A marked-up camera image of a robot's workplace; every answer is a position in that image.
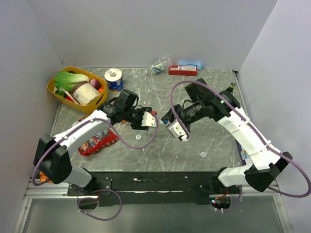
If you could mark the light blue box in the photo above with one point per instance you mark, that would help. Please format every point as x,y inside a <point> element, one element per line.
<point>197,64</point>

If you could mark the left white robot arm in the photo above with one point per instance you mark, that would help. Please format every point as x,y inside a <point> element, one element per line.
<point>53,153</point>

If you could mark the crushed clear plastic bottle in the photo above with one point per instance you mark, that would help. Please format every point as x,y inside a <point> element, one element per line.
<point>161,64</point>

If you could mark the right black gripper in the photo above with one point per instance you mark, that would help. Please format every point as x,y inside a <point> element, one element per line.
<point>169,116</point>

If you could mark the brown and cream jar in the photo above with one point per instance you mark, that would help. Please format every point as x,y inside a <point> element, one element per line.
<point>84,93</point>

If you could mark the green glass bottle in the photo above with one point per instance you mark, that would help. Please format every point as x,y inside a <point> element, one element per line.
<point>231,87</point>

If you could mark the purple onion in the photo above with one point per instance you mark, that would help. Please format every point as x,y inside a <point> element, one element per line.
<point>95,83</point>

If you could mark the red rectangular box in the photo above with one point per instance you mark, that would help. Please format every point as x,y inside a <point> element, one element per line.
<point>183,70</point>

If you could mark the white and purple box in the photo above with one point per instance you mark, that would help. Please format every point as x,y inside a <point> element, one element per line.
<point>245,158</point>

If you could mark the green lettuce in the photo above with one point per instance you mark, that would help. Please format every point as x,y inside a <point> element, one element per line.
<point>68,81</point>

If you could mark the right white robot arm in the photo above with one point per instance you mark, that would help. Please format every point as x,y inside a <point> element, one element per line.
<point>265,162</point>

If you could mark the red snack bag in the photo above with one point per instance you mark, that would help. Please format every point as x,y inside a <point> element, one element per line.
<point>95,144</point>

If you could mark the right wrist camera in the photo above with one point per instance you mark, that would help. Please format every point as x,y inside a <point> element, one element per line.
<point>177,131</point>

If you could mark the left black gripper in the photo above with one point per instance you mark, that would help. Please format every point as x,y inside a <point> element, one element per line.
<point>138,125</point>

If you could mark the yellow plastic basket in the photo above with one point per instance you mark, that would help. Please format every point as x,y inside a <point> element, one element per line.
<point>66,98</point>

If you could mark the blue wrapped toilet paper roll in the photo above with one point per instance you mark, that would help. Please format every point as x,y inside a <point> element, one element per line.
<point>114,79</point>

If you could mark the white bottle cap right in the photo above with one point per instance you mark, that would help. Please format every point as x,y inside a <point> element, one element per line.
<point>203,154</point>

